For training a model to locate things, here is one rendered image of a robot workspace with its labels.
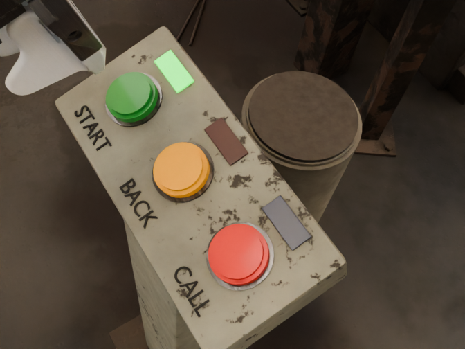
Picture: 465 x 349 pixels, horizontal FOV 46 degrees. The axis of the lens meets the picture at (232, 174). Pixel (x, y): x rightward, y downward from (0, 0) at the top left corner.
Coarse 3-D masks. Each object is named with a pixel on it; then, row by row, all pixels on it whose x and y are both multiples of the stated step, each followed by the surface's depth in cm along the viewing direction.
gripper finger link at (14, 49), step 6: (0, 30) 33; (0, 36) 33; (6, 36) 33; (6, 42) 34; (12, 42) 34; (0, 48) 34; (6, 48) 34; (12, 48) 34; (18, 48) 34; (0, 54) 34; (6, 54) 34; (12, 54) 34
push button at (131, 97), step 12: (132, 72) 42; (120, 84) 42; (132, 84) 42; (144, 84) 41; (108, 96) 42; (120, 96) 41; (132, 96) 41; (144, 96) 41; (156, 96) 42; (108, 108) 42; (120, 108) 41; (132, 108) 41; (144, 108) 41; (120, 120) 42; (132, 120) 41
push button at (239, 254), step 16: (240, 224) 36; (224, 240) 36; (240, 240) 36; (256, 240) 36; (208, 256) 36; (224, 256) 36; (240, 256) 35; (256, 256) 35; (224, 272) 35; (240, 272) 35; (256, 272) 35
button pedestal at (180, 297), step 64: (128, 64) 44; (192, 64) 42; (128, 128) 42; (192, 128) 41; (128, 192) 40; (256, 192) 38; (192, 256) 37; (320, 256) 36; (192, 320) 36; (256, 320) 35
